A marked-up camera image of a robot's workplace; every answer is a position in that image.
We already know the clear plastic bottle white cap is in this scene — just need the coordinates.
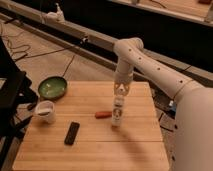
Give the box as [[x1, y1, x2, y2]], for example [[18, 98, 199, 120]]
[[111, 95, 124, 127]]

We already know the blue power box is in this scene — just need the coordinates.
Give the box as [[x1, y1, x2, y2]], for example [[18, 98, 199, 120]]
[[169, 100, 176, 114]]

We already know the grey metal rail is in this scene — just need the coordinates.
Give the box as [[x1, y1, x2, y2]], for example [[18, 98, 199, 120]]
[[0, 0, 213, 87]]

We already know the white object on rail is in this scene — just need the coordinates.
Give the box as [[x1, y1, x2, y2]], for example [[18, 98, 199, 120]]
[[45, 4, 65, 23]]

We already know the orange carrot toy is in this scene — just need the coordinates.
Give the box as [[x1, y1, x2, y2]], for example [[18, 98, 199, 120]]
[[95, 111, 112, 119]]

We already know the black chair frame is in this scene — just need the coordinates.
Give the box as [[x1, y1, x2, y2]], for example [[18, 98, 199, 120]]
[[0, 37, 38, 171]]

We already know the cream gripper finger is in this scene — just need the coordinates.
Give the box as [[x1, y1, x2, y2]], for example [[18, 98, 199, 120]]
[[114, 84, 120, 96], [123, 85, 130, 96]]

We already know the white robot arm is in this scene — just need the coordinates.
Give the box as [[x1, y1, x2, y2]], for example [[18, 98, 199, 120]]
[[113, 38, 213, 171]]

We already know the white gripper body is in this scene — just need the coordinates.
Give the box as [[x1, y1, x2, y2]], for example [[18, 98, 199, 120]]
[[115, 71, 133, 85]]

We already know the white paper cup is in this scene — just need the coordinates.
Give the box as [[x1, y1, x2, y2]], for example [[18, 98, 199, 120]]
[[35, 100, 56, 124]]

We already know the green bowl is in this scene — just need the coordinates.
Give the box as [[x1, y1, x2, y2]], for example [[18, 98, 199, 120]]
[[38, 76, 67, 100]]

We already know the black remote control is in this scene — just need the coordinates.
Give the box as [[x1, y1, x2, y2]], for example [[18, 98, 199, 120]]
[[64, 122, 80, 145]]

